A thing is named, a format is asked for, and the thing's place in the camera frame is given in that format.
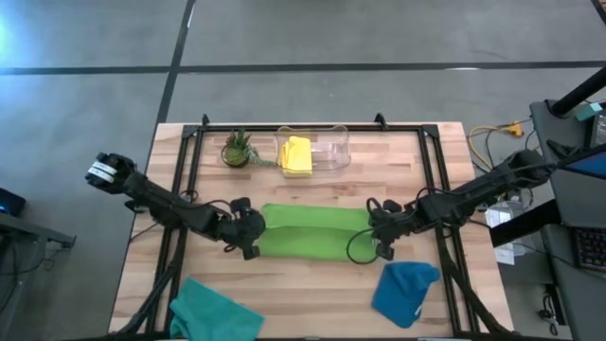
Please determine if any blue microfiber towel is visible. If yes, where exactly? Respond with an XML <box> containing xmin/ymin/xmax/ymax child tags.
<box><xmin>370</xmin><ymin>260</ymin><xmax>442</xmax><ymax>330</ymax></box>

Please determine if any potted succulent plant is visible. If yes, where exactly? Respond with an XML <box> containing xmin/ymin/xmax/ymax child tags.
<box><xmin>220</xmin><ymin>128</ymin><xmax>278</xmax><ymax>170</ymax></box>

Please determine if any dark desk with legs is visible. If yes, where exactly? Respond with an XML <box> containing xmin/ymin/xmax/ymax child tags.
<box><xmin>0</xmin><ymin>187</ymin><xmax>78</xmax><ymax>290</ymax></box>

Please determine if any yellow floor cable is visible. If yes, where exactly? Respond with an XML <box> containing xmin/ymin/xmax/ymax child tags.
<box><xmin>467</xmin><ymin>121</ymin><xmax>525</xmax><ymax>168</ymax></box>

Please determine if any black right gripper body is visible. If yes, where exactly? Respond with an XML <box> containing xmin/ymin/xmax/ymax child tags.
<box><xmin>367</xmin><ymin>207</ymin><xmax>423</xmax><ymax>244</ymax></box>

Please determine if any black pole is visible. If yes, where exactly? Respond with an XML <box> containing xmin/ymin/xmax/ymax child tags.
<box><xmin>550</xmin><ymin>65</ymin><xmax>606</xmax><ymax>117</ymax></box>

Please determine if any grey side desk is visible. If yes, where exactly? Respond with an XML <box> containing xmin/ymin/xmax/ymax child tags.
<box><xmin>528</xmin><ymin>98</ymin><xmax>606</xmax><ymax>341</ymax></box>

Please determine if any teal microfiber towel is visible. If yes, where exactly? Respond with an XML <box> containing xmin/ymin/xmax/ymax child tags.
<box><xmin>169</xmin><ymin>276</ymin><xmax>266</xmax><ymax>341</ymax></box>

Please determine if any teal box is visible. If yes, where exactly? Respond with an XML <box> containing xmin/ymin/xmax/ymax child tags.
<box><xmin>574</xmin><ymin>102</ymin><xmax>604</xmax><ymax>122</ymax></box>

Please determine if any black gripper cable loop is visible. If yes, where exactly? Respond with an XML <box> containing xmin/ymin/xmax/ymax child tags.
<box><xmin>346</xmin><ymin>226</ymin><xmax>381</xmax><ymax>266</ymax></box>

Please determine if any backlit keyboard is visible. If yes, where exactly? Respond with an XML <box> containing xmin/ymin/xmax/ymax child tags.
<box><xmin>571</xmin><ymin>225</ymin><xmax>606</xmax><ymax>272</ymax></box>

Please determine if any clear plastic box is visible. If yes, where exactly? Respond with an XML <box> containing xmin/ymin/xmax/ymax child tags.
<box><xmin>484</xmin><ymin>200</ymin><xmax>525</xmax><ymax>229</ymax></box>

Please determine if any clear plastic bin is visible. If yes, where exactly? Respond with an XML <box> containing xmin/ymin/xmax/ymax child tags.
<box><xmin>275</xmin><ymin>123</ymin><xmax>352</xmax><ymax>173</ymax></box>

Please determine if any yellow microfiber towel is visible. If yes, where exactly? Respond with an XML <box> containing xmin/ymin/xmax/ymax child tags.
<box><xmin>278</xmin><ymin>135</ymin><xmax>314</xmax><ymax>179</ymax></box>

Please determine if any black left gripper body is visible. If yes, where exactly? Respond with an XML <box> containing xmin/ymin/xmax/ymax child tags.
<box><xmin>222</xmin><ymin>209</ymin><xmax>268</xmax><ymax>250</ymax></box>

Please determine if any black aluminium table frame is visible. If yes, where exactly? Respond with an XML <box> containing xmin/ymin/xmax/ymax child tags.
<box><xmin>113</xmin><ymin>112</ymin><xmax>522</xmax><ymax>341</ymax></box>

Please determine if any blue lit screen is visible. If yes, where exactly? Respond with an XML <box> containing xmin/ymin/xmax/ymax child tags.
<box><xmin>561</xmin><ymin>150</ymin><xmax>606</xmax><ymax>181</ymax></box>

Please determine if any green microfiber towel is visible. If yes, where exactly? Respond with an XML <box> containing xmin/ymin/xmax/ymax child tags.
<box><xmin>257</xmin><ymin>203</ymin><xmax>381</xmax><ymax>264</ymax></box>

